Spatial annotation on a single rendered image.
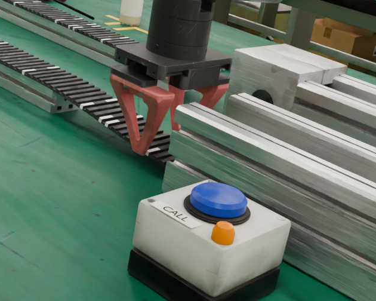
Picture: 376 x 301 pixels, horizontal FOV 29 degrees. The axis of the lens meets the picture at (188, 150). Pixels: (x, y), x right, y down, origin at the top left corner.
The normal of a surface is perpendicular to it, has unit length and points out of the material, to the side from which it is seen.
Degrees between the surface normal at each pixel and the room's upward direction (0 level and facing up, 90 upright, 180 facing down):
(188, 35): 90
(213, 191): 3
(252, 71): 90
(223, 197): 2
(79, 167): 0
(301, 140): 90
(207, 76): 90
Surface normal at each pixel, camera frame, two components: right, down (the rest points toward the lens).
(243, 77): -0.66, 0.17
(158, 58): 0.17, -0.91
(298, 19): 0.75, 0.36
